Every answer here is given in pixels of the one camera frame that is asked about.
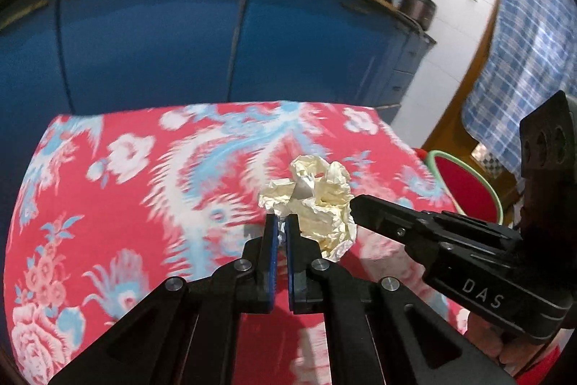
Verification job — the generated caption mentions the dark rice cooker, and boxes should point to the dark rice cooker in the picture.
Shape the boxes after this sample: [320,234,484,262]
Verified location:
[394,0,438,30]

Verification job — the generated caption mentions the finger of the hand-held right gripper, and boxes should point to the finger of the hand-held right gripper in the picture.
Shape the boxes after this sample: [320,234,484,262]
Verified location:
[351,194,430,251]

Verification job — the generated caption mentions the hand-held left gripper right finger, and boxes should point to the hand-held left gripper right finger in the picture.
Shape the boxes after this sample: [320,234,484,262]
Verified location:
[286,214,517,385]

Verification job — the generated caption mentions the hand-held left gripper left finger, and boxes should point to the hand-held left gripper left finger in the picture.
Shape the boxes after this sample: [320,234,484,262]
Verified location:
[47,214,278,385]

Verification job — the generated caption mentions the small cream paper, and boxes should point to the small cream paper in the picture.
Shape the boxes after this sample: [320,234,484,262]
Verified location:
[258,155,357,263]

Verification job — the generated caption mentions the red floral tablecloth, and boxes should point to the red floral tablecloth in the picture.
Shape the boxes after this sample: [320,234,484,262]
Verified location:
[4,100,474,385]

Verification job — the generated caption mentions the person's right hand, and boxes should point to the person's right hand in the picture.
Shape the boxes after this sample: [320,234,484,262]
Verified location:
[466,307,542,370]

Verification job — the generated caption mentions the blue plaid curtain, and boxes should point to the blue plaid curtain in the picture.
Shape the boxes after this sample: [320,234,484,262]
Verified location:
[461,0,577,183]

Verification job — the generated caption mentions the red bucket with green rim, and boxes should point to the red bucket with green rim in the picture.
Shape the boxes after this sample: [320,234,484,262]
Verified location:
[426,149,503,226]

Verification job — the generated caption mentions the blue base cabinets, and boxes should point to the blue base cabinets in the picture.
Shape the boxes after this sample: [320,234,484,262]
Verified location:
[0,0,438,128]

